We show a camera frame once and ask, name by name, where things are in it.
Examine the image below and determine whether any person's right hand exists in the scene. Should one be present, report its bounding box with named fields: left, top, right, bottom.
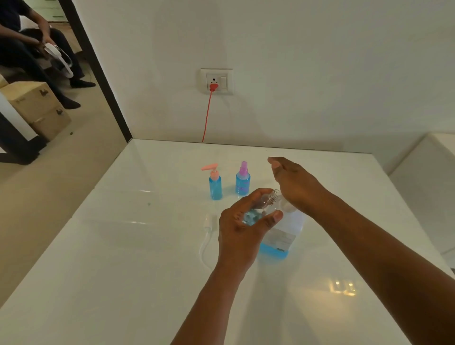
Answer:
left=267, top=157, right=333, bottom=218

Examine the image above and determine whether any person's left hand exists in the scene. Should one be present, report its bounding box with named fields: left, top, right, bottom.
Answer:
left=217, top=188, right=284, bottom=276

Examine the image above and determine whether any small clear plastic bottle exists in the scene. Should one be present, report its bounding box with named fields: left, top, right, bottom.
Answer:
left=243, top=189, right=283, bottom=227

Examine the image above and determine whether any large clear bottle blue liquid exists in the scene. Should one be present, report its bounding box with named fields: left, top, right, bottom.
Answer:
left=258, top=199, right=307, bottom=260

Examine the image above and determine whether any person's left forearm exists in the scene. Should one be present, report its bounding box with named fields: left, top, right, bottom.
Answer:
left=171, top=262, right=257, bottom=345

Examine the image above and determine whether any person's right forearm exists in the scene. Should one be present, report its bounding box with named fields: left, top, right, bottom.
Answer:
left=312, top=192, right=455, bottom=345

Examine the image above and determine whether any blue bottle purple spray cap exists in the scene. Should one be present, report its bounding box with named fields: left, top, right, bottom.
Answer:
left=235, top=161, right=251, bottom=196

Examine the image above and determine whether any white pump head with tube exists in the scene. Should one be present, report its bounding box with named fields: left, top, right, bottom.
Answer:
left=199, top=214, right=219, bottom=268

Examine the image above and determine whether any blue bottle orange pump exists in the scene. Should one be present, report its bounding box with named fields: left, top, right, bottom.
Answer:
left=201, top=163, right=223, bottom=200

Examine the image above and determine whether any cardboard box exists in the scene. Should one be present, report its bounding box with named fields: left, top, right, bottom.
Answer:
left=30, top=106, right=72, bottom=141
left=0, top=81, right=62, bottom=124

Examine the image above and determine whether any white curved device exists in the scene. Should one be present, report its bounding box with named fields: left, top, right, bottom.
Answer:
left=44, top=43, right=74, bottom=79

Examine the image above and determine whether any black table leg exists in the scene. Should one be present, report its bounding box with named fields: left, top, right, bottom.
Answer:
left=0, top=113, right=48, bottom=166

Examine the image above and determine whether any red cable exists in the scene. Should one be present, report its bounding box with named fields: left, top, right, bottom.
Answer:
left=201, top=91, right=214, bottom=143

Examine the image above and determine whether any white wall socket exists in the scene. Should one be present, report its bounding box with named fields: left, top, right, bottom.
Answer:
left=200, top=68, right=234, bottom=95

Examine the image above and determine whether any black door frame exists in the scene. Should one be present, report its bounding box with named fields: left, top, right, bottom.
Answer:
left=58, top=0, right=133, bottom=143

